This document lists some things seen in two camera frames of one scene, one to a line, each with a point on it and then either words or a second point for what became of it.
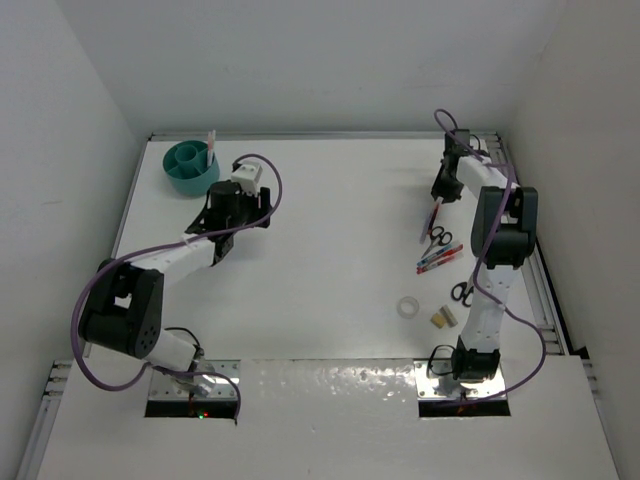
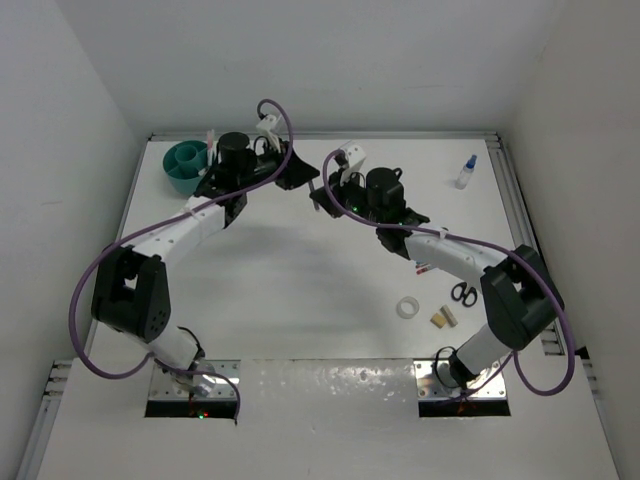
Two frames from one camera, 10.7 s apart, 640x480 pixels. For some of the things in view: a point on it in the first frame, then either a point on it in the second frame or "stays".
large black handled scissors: (463, 294) stays
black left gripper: (259, 204) to (295, 173)
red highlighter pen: (210, 146) stays
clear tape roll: (408, 299) stays
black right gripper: (439, 189) to (338, 189)
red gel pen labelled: (423, 269) stays
